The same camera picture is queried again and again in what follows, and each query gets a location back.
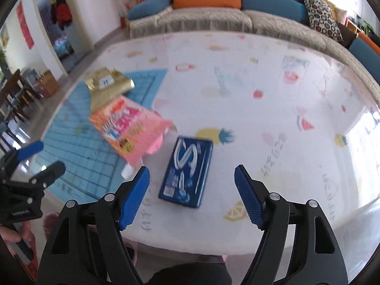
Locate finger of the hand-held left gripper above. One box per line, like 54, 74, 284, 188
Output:
0, 141, 44, 179
29, 161, 66, 189

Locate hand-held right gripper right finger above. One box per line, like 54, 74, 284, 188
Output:
234, 165, 348, 285

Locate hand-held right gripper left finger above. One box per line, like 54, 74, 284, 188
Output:
36, 166, 151, 285

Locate blue gum box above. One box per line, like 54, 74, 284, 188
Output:
158, 136, 214, 209

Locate person's left hand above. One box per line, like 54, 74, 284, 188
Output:
0, 223, 39, 274

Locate blue grid mat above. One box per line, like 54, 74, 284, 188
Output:
38, 69, 168, 201

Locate dark wooden chair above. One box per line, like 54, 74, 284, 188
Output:
0, 69, 39, 125

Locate cardboard box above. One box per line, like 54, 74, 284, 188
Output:
37, 70, 60, 98

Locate pink snack packet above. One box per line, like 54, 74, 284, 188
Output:
88, 95, 178, 165

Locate gold foil wrapper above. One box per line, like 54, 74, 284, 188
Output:
84, 68, 135, 112

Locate person's black pants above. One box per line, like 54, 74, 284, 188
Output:
139, 262, 233, 285

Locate hanging clothes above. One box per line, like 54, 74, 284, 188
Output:
50, 0, 73, 30

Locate beige lace-covered sofa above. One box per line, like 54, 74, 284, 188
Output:
129, 7, 380, 95

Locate blue corner cushion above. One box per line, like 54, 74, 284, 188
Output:
348, 37, 380, 64

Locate blue armrest cushion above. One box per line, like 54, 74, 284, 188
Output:
127, 0, 173, 21

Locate dark brown cushion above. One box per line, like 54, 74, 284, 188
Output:
338, 22, 358, 48

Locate large blue back cushion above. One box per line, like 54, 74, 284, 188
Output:
241, 0, 309, 26

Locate circle pattern pillow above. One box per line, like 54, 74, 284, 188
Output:
300, 0, 343, 43

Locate orange corner cushion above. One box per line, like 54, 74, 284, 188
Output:
358, 31, 380, 48

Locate yellow pillow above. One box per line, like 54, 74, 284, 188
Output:
327, 1, 347, 24

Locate red wall couplet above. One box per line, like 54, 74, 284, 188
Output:
16, 1, 34, 49

